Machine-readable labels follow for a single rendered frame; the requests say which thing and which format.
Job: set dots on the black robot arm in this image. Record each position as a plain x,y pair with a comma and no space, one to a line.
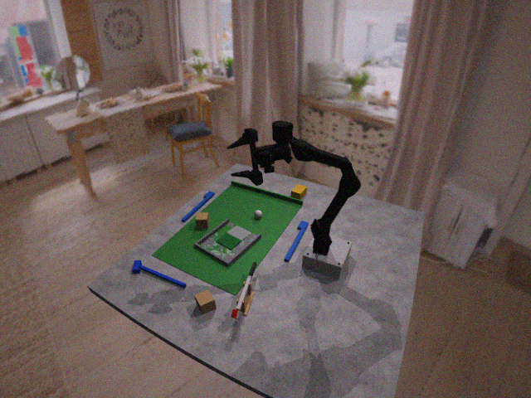
349,184

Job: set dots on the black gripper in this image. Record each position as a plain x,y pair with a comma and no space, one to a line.
250,137

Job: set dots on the green rectangular mat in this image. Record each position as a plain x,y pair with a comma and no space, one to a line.
238,205

